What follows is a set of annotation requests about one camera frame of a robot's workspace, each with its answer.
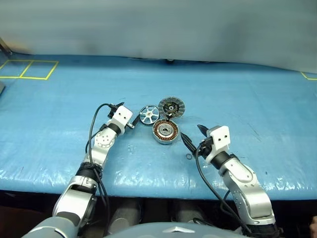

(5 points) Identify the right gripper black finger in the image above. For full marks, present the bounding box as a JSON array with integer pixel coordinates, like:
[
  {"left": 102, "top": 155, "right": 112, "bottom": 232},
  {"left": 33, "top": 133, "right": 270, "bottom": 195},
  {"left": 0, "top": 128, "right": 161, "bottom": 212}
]
[
  {"left": 197, "top": 124, "right": 211, "bottom": 138},
  {"left": 181, "top": 132, "right": 198, "bottom": 154}
]

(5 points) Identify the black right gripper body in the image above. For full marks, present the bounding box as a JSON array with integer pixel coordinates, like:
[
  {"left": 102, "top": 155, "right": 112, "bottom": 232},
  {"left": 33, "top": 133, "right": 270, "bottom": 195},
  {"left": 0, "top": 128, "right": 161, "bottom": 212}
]
[{"left": 197, "top": 136, "right": 214, "bottom": 160}]

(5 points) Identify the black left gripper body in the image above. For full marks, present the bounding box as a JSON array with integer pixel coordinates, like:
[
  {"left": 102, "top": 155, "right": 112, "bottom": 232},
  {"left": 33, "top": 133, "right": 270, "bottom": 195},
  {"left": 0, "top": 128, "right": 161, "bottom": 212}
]
[{"left": 107, "top": 103, "right": 120, "bottom": 119}]

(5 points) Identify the silver spoked rotor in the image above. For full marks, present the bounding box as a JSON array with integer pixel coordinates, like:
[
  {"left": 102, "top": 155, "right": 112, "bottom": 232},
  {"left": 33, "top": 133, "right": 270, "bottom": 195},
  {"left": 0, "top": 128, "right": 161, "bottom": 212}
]
[{"left": 138, "top": 105, "right": 159, "bottom": 127}]

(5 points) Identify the motor housing with copper windings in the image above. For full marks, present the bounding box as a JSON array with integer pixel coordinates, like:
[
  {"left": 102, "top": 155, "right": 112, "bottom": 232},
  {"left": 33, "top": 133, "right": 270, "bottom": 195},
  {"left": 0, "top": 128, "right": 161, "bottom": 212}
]
[{"left": 151, "top": 118, "right": 180, "bottom": 145}]

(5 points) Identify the round hinged motor lid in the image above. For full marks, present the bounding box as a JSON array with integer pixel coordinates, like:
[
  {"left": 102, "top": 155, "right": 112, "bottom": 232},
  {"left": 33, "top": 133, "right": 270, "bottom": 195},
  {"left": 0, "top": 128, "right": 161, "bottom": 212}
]
[{"left": 158, "top": 95, "right": 186, "bottom": 120}]

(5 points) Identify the blue plastic table cover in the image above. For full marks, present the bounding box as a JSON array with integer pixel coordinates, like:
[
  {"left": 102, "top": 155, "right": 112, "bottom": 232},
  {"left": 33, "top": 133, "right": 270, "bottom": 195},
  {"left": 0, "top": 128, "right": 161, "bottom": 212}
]
[{"left": 0, "top": 53, "right": 317, "bottom": 199}]

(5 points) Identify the grey robot torso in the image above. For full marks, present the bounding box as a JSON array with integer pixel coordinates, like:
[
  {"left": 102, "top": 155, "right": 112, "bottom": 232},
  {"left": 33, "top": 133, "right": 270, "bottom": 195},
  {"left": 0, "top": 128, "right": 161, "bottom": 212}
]
[{"left": 104, "top": 222, "right": 238, "bottom": 238}]

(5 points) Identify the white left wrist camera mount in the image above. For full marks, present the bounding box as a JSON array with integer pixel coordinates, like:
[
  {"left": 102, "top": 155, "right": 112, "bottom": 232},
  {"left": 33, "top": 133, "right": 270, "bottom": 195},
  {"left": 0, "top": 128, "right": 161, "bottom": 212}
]
[{"left": 111, "top": 106, "right": 133, "bottom": 135}]

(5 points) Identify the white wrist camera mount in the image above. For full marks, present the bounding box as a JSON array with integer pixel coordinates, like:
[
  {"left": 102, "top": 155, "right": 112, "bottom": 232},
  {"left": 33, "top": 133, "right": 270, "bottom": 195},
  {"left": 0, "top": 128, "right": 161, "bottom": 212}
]
[
  {"left": 111, "top": 106, "right": 133, "bottom": 135},
  {"left": 206, "top": 125, "right": 231, "bottom": 165}
]

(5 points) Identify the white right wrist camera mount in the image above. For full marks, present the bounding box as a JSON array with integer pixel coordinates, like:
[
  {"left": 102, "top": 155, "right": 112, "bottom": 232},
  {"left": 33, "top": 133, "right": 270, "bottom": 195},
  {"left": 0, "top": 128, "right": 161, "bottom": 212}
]
[{"left": 206, "top": 125, "right": 231, "bottom": 165}]

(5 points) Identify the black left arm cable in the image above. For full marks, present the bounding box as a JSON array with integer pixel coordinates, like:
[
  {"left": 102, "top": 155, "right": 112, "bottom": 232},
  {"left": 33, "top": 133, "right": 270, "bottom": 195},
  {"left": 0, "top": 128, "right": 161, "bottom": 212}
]
[{"left": 85, "top": 103, "right": 112, "bottom": 237}]

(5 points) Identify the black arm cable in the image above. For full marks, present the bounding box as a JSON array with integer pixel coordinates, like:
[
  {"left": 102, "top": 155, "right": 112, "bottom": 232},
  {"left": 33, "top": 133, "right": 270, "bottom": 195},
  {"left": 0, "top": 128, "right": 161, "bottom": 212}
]
[
  {"left": 195, "top": 148, "right": 252, "bottom": 236},
  {"left": 85, "top": 103, "right": 112, "bottom": 237}
]

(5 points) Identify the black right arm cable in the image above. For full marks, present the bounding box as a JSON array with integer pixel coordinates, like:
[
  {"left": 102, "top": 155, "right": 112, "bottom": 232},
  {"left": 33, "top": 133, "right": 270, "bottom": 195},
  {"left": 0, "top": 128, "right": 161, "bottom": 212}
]
[{"left": 195, "top": 148, "right": 252, "bottom": 236}]

